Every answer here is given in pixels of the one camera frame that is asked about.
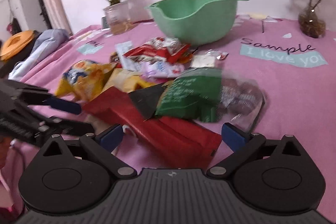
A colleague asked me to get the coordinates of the yellow blue chips bag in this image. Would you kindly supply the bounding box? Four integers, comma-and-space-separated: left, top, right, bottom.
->
55, 60, 116, 102

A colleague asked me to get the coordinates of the black triangular snack packet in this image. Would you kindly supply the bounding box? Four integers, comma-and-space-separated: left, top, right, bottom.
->
128, 84, 167, 120

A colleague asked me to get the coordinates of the dark red snack bag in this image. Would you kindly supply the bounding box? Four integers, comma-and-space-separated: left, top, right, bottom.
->
83, 87, 222, 169

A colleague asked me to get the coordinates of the green snack bag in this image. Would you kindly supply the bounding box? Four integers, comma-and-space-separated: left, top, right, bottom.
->
155, 68, 222, 123

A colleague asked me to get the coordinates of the long gold red snack pack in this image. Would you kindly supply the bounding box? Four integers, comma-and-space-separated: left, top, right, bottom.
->
102, 68, 156, 93

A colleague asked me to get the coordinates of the clear nougat packet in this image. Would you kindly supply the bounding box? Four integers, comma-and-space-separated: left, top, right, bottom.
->
190, 50, 229, 68

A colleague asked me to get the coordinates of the pink white small candy packet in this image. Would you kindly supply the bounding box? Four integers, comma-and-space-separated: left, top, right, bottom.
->
141, 61, 185, 79

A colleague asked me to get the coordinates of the red white candy bag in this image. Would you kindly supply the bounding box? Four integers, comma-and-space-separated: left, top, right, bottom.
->
124, 37, 190, 64

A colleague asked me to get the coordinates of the white sachet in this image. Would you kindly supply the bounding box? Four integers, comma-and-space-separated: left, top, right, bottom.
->
115, 41, 141, 72

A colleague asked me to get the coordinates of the orange round lid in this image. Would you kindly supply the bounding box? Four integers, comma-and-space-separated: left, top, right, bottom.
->
1, 30, 34, 61

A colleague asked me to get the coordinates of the light blue folded cloth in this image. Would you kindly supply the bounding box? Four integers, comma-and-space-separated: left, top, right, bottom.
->
8, 28, 70, 81

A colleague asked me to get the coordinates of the brown cookie snack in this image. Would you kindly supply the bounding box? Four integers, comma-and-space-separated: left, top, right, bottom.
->
109, 52, 122, 68

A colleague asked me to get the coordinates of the small white digital clock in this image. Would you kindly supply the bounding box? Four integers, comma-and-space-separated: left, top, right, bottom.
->
101, 16, 109, 29

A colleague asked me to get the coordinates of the green plastic bowl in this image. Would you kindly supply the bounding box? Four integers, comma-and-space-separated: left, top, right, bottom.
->
147, 0, 249, 46

